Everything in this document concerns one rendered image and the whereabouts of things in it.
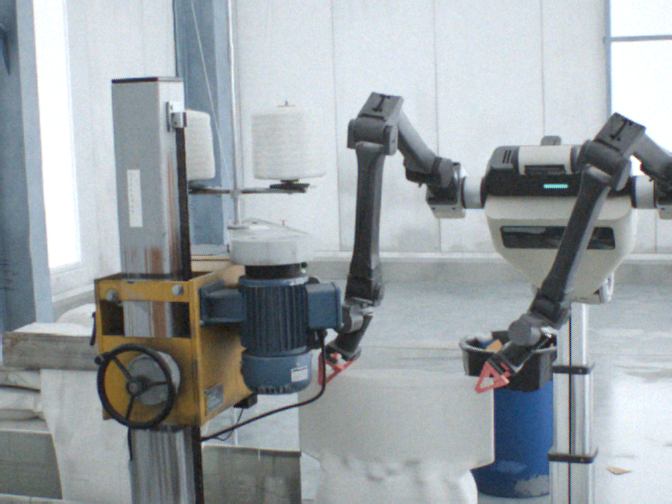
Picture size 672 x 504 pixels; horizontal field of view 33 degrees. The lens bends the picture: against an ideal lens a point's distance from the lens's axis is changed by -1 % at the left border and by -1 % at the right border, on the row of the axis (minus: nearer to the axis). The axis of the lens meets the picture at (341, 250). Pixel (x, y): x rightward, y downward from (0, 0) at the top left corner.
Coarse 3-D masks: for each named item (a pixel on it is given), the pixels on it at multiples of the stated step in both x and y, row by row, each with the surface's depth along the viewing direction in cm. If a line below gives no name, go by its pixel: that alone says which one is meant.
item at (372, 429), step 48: (336, 384) 276; (384, 384) 269; (432, 384) 268; (336, 432) 278; (384, 432) 271; (432, 432) 269; (480, 432) 269; (336, 480) 275; (384, 480) 270; (432, 480) 267
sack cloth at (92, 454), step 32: (64, 384) 304; (96, 384) 301; (64, 416) 302; (96, 416) 300; (64, 448) 298; (96, 448) 296; (128, 448) 292; (64, 480) 299; (96, 480) 294; (128, 480) 290
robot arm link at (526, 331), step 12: (528, 312) 258; (564, 312) 257; (516, 324) 254; (528, 324) 253; (540, 324) 256; (552, 324) 259; (564, 324) 259; (516, 336) 254; (528, 336) 252; (540, 336) 257
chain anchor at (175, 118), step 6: (168, 102) 238; (174, 102) 240; (168, 108) 238; (174, 108) 240; (168, 114) 239; (174, 114) 239; (180, 114) 239; (186, 114) 241; (168, 120) 239; (174, 120) 239; (180, 120) 239; (186, 120) 241; (168, 126) 239; (174, 126) 240; (180, 126) 239; (186, 126) 242
